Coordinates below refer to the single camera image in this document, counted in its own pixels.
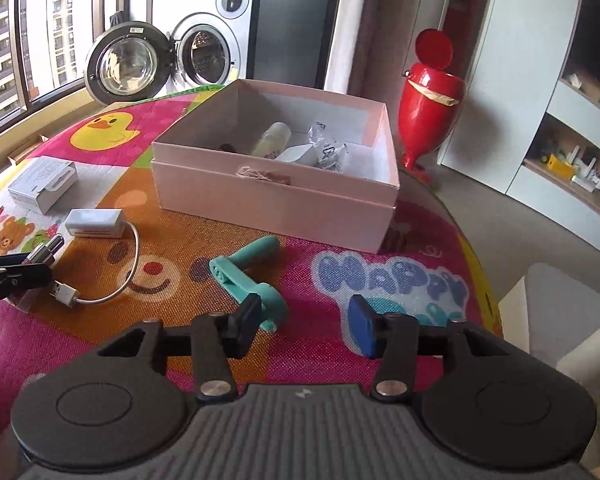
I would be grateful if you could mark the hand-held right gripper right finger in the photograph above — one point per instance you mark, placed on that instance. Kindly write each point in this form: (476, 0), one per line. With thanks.
(362, 326)

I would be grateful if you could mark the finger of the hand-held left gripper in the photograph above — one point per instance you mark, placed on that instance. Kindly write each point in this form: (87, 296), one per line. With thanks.
(27, 276)
(2, 261)

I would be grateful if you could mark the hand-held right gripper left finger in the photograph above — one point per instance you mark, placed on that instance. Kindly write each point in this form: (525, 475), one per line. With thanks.
(247, 321)

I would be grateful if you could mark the silver and red lipstick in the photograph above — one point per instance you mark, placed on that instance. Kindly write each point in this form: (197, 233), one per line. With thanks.
(45, 250)

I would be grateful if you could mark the teal plastic tool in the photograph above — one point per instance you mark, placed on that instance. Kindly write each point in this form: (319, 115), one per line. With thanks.
(240, 285)

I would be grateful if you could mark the pink cardboard box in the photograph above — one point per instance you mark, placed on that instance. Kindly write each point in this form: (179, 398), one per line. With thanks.
(280, 205)

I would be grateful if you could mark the white card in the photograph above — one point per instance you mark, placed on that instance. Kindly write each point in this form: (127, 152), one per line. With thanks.
(295, 153)

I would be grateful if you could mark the small brown object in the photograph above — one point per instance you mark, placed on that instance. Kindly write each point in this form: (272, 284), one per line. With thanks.
(227, 148)

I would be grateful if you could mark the clear plastic bag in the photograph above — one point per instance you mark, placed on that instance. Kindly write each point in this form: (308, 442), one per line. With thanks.
(330, 147)

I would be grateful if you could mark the cream lotion tube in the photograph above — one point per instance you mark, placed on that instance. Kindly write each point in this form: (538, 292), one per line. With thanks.
(271, 141)

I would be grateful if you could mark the white printed box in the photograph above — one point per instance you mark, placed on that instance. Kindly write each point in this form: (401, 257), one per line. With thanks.
(42, 184)

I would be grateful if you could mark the colourful cartoon play mat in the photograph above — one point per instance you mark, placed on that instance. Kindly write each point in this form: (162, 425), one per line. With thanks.
(145, 200)

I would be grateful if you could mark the grey and white sofa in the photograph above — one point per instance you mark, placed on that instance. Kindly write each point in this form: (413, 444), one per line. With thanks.
(550, 310)

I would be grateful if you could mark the window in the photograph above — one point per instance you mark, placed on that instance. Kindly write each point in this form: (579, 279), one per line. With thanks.
(10, 40)

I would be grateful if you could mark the red trash can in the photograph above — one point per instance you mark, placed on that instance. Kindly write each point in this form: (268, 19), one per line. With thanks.
(430, 105)

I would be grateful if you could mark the round washing machine door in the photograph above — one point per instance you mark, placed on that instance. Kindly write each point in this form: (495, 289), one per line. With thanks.
(122, 62)

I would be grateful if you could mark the yellow box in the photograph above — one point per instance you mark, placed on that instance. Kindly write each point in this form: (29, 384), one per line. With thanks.
(560, 166)

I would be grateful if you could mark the white router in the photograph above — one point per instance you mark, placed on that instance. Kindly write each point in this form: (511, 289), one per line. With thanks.
(587, 174)

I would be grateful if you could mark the white shelf unit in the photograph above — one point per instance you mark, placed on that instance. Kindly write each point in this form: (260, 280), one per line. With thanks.
(530, 110)

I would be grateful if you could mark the white washing machine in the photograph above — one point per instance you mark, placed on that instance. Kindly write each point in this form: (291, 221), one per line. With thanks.
(215, 25)

